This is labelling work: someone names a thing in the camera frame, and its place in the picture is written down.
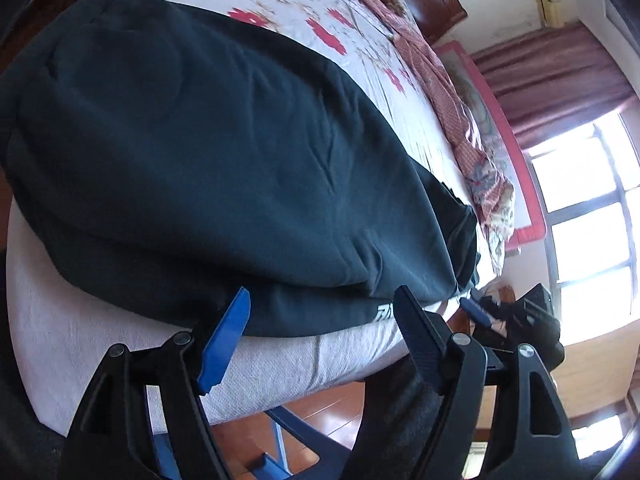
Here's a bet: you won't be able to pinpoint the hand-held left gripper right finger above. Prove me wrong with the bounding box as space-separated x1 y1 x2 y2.
350 286 576 480

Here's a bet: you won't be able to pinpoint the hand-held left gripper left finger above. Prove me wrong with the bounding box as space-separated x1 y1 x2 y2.
57 287 251 480

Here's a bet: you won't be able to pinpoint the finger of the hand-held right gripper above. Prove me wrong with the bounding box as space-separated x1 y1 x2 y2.
459 296 506 332

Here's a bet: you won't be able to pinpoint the dark teal pants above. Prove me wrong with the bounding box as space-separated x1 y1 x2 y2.
0 0 482 339

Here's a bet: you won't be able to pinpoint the person's grey trouser leg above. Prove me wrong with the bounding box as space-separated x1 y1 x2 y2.
357 355 453 480

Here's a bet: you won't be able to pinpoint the blue plastic stool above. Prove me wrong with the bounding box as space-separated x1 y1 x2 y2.
145 404 352 480

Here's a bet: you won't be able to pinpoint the window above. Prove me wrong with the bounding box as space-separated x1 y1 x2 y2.
524 105 640 343

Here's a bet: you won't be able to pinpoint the red checkered quilt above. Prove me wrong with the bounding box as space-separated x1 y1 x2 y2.
320 0 516 277

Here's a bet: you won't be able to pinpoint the mauve curtain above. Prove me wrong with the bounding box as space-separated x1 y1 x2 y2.
471 22 639 150

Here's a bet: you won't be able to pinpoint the bed with floral sheet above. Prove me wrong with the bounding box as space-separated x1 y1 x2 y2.
5 0 487 436

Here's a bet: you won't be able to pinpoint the pink bed guard rail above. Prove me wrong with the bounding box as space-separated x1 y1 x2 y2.
432 40 548 257

